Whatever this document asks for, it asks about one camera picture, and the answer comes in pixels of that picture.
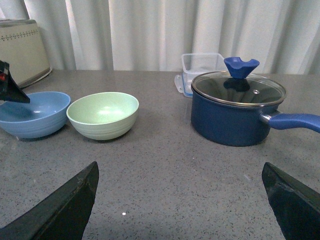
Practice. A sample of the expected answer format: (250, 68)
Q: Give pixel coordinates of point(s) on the cream two-slot toaster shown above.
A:
(22, 47)

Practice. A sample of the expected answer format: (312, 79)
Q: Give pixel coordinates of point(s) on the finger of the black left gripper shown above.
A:
(9, 90)

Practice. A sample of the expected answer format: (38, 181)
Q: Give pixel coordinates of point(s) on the blue plastic bowl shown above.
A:
(43, 115)

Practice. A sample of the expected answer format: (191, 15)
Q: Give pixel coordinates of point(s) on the dark blue saucepan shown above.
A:
(240, 126)

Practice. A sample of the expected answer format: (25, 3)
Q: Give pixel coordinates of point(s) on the green plastic bowl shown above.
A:
(104, 115)

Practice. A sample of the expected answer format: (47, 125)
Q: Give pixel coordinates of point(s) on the white pleated curtain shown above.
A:
(151, 35)

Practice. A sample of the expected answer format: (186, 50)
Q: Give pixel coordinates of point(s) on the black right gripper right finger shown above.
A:
(295, 205)

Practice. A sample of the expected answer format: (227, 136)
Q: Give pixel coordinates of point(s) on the glass pot lid blue knob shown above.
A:
(238, 86)

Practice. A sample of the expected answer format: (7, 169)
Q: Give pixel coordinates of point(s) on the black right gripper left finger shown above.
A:
(63, 215)

